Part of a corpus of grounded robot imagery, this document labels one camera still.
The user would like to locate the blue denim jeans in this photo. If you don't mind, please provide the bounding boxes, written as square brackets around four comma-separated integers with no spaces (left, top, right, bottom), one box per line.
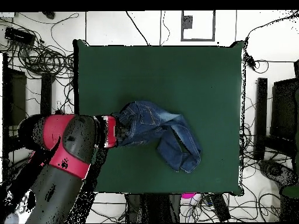
[112,100,203,174]

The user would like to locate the pink object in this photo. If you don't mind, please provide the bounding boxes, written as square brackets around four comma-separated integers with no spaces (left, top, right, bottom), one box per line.
[180,192,198,200]

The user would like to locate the dark green table cloth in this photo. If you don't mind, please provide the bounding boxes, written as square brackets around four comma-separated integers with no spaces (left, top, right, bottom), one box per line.
[72,38,245,197]

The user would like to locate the black power strip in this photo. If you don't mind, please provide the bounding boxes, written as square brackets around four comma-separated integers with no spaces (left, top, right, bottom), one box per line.
[210,193,231,222]

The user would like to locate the small grey square plate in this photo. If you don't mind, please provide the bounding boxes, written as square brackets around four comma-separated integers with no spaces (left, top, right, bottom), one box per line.
[182,15,194,29]

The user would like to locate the black electronics box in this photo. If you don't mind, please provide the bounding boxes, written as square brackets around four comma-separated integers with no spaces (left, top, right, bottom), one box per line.
[4,26,36,47]

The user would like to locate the black upright bar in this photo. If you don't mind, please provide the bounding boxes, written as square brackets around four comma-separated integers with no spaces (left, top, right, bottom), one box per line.
[254,77,268,162]

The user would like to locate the black power adapter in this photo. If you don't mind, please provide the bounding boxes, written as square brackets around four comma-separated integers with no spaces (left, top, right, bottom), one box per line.
[247,54,256,71]

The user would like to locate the black stand leg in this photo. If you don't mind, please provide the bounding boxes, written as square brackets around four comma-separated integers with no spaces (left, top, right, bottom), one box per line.
[258,159,298,187]

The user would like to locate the black panel stand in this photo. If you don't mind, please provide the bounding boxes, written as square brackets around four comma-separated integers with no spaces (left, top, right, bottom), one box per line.
[270,59,299,159]

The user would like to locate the green round object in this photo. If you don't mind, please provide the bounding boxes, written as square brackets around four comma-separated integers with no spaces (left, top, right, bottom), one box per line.
[281,185,299,199]

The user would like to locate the black metal stand frame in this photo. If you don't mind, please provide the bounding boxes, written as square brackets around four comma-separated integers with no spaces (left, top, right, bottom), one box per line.
[2,52,53,152]

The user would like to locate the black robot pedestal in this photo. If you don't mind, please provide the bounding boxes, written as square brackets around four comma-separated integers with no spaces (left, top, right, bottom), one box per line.
[126,193,181,223]

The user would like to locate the long black cable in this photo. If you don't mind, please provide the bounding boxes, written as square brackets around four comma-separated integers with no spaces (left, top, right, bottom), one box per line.
[126,10,150,46]

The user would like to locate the black cable tangle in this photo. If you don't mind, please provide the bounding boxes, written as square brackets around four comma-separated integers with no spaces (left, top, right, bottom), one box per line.
[0,17,75,80]

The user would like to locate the grey square floor frame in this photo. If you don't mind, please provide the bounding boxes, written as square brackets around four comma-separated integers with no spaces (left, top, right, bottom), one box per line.
[180,10,216,42]

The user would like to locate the black cable bundle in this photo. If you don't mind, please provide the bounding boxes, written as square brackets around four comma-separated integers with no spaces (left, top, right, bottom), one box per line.
[239,93,281,222]

